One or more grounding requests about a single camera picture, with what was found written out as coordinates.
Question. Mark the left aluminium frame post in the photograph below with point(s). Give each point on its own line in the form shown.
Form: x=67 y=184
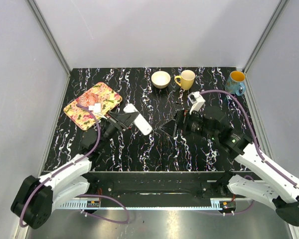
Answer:
x=48 y=34

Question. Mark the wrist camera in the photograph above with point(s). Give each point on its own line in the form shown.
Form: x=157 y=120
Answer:
x=196 y=100
x=96 y=110

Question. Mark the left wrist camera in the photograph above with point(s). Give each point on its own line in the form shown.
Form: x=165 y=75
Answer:
x=96 y=110

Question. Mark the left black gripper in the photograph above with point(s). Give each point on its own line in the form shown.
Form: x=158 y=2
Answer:
x=124 y=120

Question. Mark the floral rectangular tray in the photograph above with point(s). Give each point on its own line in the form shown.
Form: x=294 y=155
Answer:
x=82 y=117

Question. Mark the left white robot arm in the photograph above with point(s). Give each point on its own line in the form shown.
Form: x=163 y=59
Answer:
x=38 y=197

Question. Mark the white remote control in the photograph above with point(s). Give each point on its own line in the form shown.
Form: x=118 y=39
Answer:
x=140 y=122

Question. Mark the pink patterned small bowl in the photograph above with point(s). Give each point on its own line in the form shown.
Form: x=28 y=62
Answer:
x=87 y=99

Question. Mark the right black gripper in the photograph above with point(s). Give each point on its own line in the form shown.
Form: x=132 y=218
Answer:
x=182 y=118

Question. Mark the yellow mug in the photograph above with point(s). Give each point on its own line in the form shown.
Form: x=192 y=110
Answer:
x=186 y=79

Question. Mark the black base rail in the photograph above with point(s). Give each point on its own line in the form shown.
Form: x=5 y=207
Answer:
x=160 y=189

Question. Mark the blue butterfly mug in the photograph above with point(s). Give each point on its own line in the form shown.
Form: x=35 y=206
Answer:
x=235 y=83

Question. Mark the cream ceramic bowl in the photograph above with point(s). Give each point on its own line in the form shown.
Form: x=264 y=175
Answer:
x=160 y=79

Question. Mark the aluminium frame post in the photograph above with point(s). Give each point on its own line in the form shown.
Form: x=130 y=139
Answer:
x=48 y=34
x=268 y=29

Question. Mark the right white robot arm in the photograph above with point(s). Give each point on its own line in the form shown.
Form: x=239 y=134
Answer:
x=281 y=189

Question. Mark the right aluminium frame post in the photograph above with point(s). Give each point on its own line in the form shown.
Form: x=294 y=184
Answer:
x=268 y=29

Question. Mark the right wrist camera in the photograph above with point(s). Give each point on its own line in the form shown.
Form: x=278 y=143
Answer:
x=196 y=100

